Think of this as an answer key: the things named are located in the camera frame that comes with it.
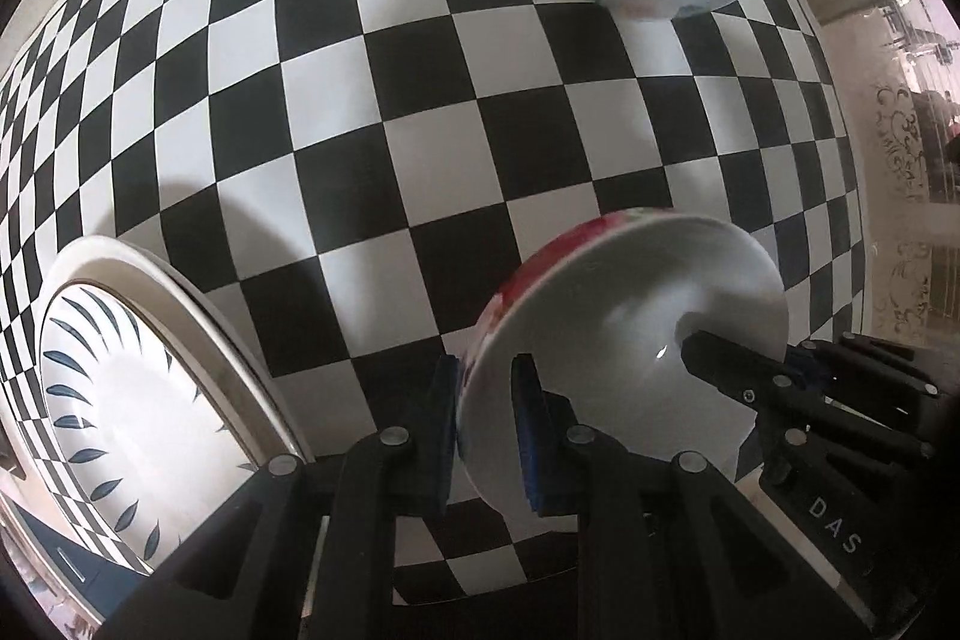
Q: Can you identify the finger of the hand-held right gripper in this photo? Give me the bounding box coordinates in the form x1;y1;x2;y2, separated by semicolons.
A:
786;331;940;402
677;330;812;417

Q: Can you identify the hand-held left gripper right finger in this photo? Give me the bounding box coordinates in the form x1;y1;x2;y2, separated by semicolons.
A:
512;353;878;640

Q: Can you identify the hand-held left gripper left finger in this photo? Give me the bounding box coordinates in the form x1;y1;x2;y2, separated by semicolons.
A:
94;353;462;640

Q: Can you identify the pink floral white plate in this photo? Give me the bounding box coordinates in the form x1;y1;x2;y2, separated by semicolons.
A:
454;207;791;521

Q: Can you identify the plain white plate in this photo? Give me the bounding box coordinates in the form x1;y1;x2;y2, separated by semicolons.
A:
43;235;308;470

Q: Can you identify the patterned glass sliding door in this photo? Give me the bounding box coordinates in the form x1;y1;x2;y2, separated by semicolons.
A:
780;0;960;352

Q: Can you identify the black white checkered cloth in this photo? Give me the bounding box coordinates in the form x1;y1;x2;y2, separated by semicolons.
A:
0;0;865;603

